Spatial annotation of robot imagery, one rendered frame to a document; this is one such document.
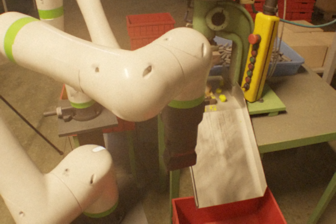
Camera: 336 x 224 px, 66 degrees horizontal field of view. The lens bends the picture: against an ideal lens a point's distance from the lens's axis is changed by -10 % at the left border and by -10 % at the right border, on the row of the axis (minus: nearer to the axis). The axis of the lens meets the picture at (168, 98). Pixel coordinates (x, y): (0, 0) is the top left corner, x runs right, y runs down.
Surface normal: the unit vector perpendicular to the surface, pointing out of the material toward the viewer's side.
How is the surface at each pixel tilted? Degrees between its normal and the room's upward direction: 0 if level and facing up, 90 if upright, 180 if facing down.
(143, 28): 90
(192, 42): 36
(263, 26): 85
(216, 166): 30
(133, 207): 0
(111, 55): 16
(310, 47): 90
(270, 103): 0
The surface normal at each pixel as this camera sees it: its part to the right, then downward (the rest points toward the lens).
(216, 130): 0.08, -0.44
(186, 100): 0.14, 0.56
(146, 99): 0.39, 0.34
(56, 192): 0.37, -0.58
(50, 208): 0.57, -0.35
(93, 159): 0.16, -0.77
